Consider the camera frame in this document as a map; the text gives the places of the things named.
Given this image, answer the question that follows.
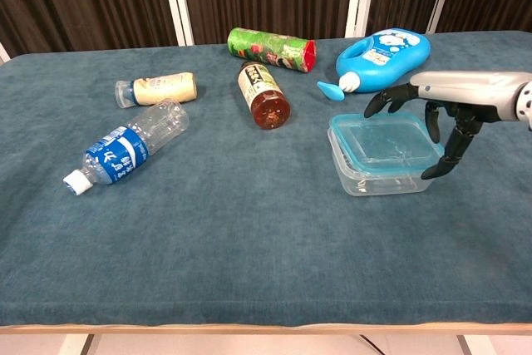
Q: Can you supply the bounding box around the green snack canister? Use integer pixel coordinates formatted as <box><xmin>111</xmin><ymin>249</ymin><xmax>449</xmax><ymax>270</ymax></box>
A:
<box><xmin>227</xmin><ymin>27</ymin><xmax>318</xmax><ymax>75</ymax></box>

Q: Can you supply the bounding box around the clear water bottle blue label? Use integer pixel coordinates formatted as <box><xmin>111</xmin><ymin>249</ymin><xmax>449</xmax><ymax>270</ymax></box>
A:
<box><xmin>62</xmin><ymin>97</ymin><xmax>190</xmax><ymax>197</ymax></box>

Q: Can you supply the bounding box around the wooden table edge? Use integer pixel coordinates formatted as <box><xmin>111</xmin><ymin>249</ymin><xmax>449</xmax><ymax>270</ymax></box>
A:
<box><xmin>0</xmin><ymin>320</ymin><xmax>532</xmax><ymax>336</ymax></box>

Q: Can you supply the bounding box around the clear plastic container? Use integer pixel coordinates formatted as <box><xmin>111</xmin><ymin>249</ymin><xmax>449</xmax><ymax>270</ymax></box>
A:
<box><xmin>327</xmin><ymin>126</ymin><xmax>445</xmax><ymax>197</ymax></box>

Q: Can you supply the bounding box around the teal tablecloth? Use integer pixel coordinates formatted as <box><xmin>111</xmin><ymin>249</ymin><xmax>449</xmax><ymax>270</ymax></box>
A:
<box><xmin>0</xmin><ymin>30</ymin><xmax>532</xmax><ymax>328</ymax></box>

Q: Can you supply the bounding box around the brown tea bottle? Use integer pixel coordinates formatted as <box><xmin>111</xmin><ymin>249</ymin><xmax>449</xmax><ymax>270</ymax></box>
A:
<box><xmin>237</xmin><ymin>61</ymin><xmax>292</xmax><ymax>131</ymax></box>

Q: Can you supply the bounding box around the blue container lid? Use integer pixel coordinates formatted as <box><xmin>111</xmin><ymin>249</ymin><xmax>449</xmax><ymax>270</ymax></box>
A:
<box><xmin>328</xmin><ymin>112</ymin><xmax>445</xmax><ymax>174</ymax></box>

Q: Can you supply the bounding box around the white table leg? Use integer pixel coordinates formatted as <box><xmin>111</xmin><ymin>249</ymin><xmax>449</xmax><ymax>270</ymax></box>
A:
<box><xmin>456</xmin><ymin>334</ymin><xmax>496</xmax><ymax>355</ymax></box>
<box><xmin>57</xmin><ymin>333</ymin><xmax>96</xmax><ymax>355</ymax></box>

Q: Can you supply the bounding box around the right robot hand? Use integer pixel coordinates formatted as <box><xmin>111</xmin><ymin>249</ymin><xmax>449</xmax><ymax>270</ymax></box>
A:
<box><xmin>363</xmin><ymin>71</ymin><xmax>525</xmax><ymax>180</ymax></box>

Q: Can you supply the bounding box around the black floor cable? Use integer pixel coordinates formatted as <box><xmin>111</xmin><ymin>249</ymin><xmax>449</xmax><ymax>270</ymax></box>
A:
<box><xmin>359</xmin><ymin>334</ymin><xmax>388</xmax><ymax>355</ymax></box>

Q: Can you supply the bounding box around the cream sauce bottle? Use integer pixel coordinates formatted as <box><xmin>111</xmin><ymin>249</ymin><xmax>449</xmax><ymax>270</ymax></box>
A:
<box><xmin>115</xmin><ymin>71</ymin><xmax>198</xmax><ymax>109</ymax></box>

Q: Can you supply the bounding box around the blue pump detergent bottle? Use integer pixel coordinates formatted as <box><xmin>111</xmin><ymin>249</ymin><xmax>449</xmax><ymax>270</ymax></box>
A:
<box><xmin>317</xmin><ymin>27</ymin><xmax>432</xmax><ymax>101</ymax></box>

